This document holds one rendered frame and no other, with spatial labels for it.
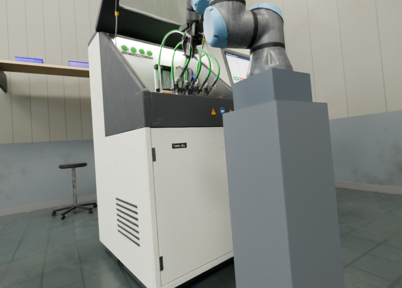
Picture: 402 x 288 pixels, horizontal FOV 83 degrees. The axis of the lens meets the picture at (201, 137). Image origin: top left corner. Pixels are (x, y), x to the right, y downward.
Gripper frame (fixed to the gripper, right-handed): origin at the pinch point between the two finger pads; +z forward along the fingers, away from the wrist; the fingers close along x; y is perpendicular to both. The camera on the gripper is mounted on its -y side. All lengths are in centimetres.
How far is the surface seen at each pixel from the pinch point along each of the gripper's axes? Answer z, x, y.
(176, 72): 29.3, 10.3, -35.9
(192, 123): 18.3, -14.9, 34.8
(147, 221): 43, -50, 61
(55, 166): 209, -113, -158
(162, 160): 24, -36, 47
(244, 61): 25, 69, -27
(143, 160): 23, -44, 44
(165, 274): 58, -50, 80
